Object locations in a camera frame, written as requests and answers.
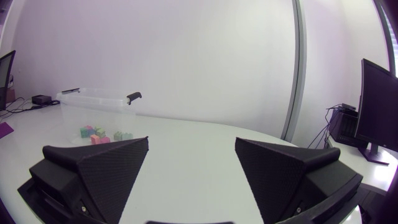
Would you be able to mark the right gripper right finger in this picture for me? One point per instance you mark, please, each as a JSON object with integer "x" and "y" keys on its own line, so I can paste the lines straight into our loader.
{"x": 276, "y": 174}

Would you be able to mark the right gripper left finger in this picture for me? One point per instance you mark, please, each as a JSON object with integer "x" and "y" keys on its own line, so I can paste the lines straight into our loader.
{"x": 105, "y": 174}

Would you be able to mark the clear plastic container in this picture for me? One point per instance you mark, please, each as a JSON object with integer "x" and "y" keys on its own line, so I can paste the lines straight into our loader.
{"x": 96, "y": 102}

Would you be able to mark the pink toy brick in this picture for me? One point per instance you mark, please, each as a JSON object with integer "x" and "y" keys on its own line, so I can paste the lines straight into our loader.
{"x": 105, "y": 140}
{"x": 89, "y": 127}

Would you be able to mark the orange toy brick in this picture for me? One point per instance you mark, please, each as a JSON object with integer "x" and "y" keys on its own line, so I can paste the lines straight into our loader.
{"x": 94, "y": 139}

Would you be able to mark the green toy brick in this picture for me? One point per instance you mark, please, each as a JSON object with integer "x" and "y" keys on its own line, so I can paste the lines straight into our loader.
{"x": 117, "y": 136}
{"x": 100, "y": 133}
{"x": 127, "y": 136}
{"x": 83, "y": 132}

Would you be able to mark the blue toy brick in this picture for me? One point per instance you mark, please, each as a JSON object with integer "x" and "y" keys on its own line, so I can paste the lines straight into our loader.
{"x": 91, "y": 132}

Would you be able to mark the black desktop box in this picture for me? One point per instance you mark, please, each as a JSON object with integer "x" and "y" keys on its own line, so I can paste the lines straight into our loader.
{"x": 343, "y": 126}

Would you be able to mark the black power brick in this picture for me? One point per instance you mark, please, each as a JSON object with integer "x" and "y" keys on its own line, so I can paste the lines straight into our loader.
{"x": 41, "y": 99}

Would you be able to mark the dark mat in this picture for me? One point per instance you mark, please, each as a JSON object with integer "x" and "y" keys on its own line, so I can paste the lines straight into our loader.
{"x": 5, "y": 129}

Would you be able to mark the black computer monitor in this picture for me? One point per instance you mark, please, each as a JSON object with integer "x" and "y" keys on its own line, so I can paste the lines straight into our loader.
{"x": 377, "y": 109}

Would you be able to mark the dark screen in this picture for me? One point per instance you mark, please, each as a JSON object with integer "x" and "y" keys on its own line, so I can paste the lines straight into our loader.
{"x": 5, "y": 77}

